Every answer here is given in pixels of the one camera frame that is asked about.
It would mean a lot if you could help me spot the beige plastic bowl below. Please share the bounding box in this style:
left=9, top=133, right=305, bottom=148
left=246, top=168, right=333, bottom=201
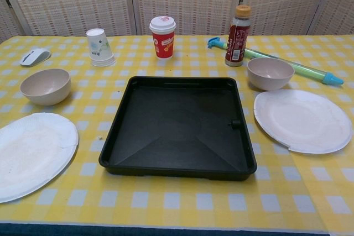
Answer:
left=247, top=57, right=295, bottom=92
left=20, top=69, right=71, bottom=106

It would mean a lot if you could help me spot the white paper plate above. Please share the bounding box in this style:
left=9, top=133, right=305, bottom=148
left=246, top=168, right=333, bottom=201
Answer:
left=0, top=112, right=80, bottom=204
left=253, top=90, right=352, bottom=155

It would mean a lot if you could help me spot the black square plastic tray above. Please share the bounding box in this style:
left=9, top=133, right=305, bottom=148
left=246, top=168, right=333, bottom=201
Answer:
left=98, top=76, right=258, bottom=182

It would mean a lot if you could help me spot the red paper cup white lid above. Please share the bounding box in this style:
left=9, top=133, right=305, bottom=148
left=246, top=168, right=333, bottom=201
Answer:
left=149, top=16, right=177, bottom=60

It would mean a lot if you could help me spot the brown drink bottle yellow cap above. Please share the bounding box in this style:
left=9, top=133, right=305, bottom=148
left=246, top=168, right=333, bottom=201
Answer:
left=225, top=5, right=252, bottom=67

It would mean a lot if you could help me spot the stack of white paper cups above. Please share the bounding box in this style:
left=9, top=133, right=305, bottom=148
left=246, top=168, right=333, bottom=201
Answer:
left=86, top=28, right=116, bottom=67

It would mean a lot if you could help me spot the dark blue table pad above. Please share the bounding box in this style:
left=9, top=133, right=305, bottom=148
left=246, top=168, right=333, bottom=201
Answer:
left=0, top=221, right=329, bottom=236

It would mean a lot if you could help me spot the woven folding screen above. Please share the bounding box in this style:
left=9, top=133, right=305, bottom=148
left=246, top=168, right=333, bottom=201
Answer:
left=0, top=0, right=354, bottom=44

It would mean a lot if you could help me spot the white computer mouse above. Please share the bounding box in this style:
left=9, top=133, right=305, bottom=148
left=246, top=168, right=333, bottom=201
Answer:
left=19, top=48, right=52, bottom=67

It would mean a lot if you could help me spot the green and blue water pump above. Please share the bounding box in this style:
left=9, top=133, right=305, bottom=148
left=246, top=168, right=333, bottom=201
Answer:
left=207, top=36, right=345, bottom=86

